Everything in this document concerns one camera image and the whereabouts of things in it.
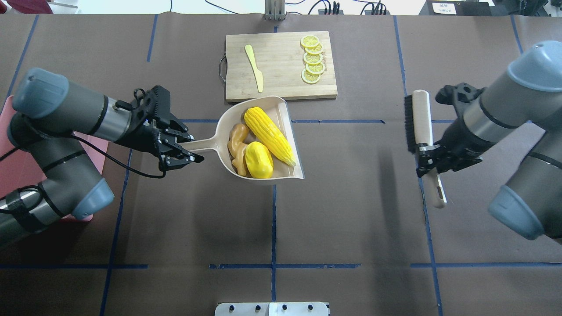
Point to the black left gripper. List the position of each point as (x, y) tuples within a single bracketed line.
[(139, 134)]

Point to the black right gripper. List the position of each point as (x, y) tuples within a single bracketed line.
[(456, 143)]

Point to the beige hand brush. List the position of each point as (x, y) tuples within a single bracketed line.
[(418, 126)]

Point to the tan toy ginger root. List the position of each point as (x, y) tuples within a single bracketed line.
[(237, 146)]

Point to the yellow toy potato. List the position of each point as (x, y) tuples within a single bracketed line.
[(259, 161)]

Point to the yellow toy corn cob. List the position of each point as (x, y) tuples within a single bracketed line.
[(267, 131)]

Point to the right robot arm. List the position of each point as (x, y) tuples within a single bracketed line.
[(523, 103)]

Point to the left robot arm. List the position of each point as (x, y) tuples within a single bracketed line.
[(49, 110)]

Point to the pink plastic bin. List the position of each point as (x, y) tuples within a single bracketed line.
[(20, 168)]

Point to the yellow plastic knife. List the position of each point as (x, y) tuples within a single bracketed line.
[(249, 51)]

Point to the wooden cutting board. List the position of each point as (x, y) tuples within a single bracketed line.
[(279, 56)]

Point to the lemon slice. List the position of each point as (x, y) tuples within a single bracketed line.
[(315, 69), (312, 59), (310, 41), (310, 78), (315, 50)]

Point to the black box white label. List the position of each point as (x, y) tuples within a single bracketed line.
[(455, 8)]

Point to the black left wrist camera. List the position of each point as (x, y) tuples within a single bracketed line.
[(154, 106)]

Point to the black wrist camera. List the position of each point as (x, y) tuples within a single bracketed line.
[(154, 106), (459, 96)]

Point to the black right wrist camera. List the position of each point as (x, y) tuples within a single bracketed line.
[(459, 96)]

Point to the aluminium frame post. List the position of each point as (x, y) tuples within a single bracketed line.
[(274, 10)]

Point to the metal base plate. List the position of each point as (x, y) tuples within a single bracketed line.
[(272, 309)]

